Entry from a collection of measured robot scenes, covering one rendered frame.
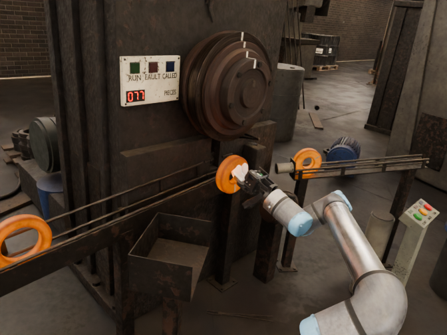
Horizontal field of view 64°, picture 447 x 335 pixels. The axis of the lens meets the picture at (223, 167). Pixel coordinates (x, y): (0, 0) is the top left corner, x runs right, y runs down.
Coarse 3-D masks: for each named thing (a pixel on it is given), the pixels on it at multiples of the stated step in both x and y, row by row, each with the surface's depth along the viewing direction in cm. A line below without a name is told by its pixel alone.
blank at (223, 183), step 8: (224, 160) 138; (232, 160) 137; (240, 160) 141; (224, 168) 136; (232, 168) 139; (216, 176) 138; (224, 176) 137; (224, 184) 139; (232, 184) 142; (232, 192) 144
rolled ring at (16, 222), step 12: (24, 216) 111; (36, 216) 115; (0, 228) 106; (12, 228) 108; (36, 228) 114; (48, 228) 117; (0, 240) 107; (48, 240) 118; (0, 252) 108; (36, 252) 117; (0, 264) 109
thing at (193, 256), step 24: (168, 216) 131; (144, 240) 121; (168, 240) 135; (192, 240) 133; (144, 264) 108; (168, 264) 106; (192, 264) 125; (144, 288) 112; (168, 288) 110; (192, 288) 115; (168, 312) 131
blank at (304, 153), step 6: (300, 150) 193; (306, 150) 190; (312, 150) 191; (300, 156) 191; (306, 156) 192; (312, 156) 192; (318, 156) 193; (300, 162) 192; (312, 162) 196; (318, 162) 194; (300, 168) 194; (306, 168) 195; (306, 174) 196; (312, 174) 197
